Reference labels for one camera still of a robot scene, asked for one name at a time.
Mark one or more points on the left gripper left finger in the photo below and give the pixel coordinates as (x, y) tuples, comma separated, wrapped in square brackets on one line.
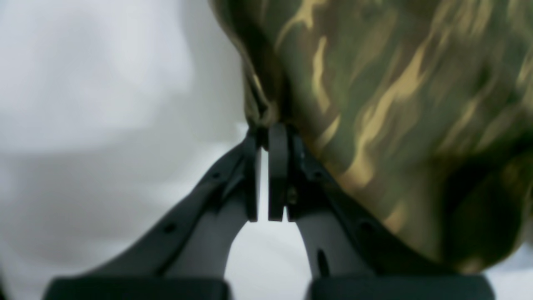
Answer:
[(185, 254)]

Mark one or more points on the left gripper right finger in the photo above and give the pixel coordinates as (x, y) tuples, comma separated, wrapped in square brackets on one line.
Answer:
[(352, 256)]

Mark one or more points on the camouflage T-shirt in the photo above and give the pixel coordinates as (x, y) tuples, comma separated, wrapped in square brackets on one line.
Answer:
[(421, 110)]

